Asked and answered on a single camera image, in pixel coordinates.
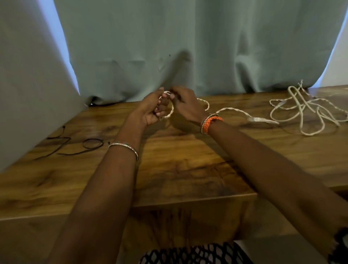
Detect person's left hand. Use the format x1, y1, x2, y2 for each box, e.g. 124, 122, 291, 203
129, 87, 170, 128

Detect person's right hand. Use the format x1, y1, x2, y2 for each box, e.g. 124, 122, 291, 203
169, 86, 208, 127

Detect black twist ties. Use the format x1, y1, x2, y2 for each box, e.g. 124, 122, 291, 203
34, 126, 72, 161

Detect plain white cable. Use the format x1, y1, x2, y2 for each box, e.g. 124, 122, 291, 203
288, 86, 340, 136

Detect person's left forearm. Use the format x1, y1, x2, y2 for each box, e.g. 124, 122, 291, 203
46, 119, 149, 264

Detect person's right forearm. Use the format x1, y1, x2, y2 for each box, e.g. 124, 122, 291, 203
208, 121, 348, 259

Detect silver beaded bangle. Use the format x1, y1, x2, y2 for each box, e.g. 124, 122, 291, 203
108, 142, 139, 161

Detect wooden desk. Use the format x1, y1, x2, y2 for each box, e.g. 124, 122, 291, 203
0, 84, 348, 264

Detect teal fabric curtain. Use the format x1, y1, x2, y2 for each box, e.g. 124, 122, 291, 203
54, 0, 348, 105

